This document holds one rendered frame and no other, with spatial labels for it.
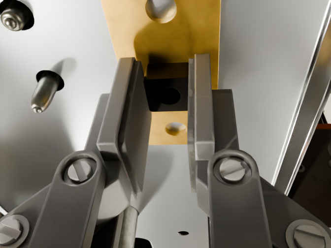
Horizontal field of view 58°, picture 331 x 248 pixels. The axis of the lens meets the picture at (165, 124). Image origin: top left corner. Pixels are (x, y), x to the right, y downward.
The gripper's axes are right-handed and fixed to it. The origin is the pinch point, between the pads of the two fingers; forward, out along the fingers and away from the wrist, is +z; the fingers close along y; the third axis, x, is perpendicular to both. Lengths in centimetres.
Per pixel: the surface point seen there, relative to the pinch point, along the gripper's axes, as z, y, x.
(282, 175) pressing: 3.2, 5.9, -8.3
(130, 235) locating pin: 0.8, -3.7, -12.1
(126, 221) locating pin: 1.6, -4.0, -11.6
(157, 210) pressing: 2.8, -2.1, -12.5
